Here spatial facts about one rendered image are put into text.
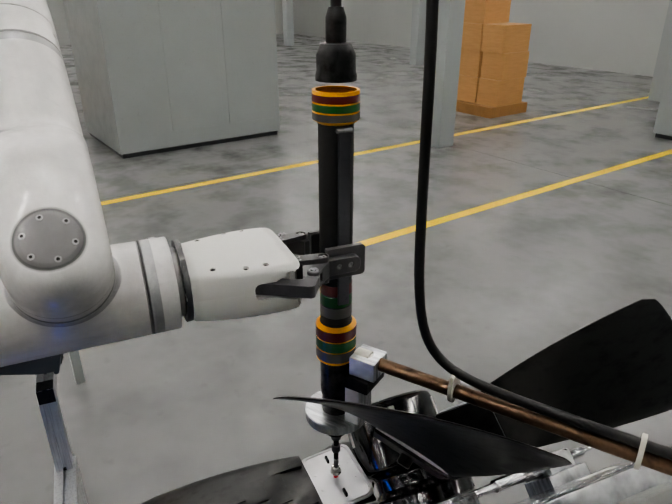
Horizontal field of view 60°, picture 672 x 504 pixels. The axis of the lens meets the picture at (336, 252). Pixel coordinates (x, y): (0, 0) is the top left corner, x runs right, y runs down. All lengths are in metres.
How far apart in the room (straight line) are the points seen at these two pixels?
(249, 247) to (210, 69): 6.48
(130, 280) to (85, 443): 2.26
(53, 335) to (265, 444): 2.09
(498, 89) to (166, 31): 4.54
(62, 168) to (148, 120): 6.34
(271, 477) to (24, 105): 0.49
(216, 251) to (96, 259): 0.13
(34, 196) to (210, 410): 2.34
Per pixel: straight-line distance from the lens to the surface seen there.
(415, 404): 0.75
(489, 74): 8.89
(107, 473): 2.58
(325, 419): 0.67
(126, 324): 0.51
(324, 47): 0.52
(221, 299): 0.51
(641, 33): 14.19
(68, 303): 0.45
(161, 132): 6.88
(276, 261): 0.52
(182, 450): 2.59
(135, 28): 6.68
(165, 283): 0.50
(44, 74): 0.63
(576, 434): 0.57
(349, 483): 0.75
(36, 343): 0.52
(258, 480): 0.77
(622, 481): 0.91
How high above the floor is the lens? 1.73
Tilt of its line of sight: 25 degrees down
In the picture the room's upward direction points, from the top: straight up
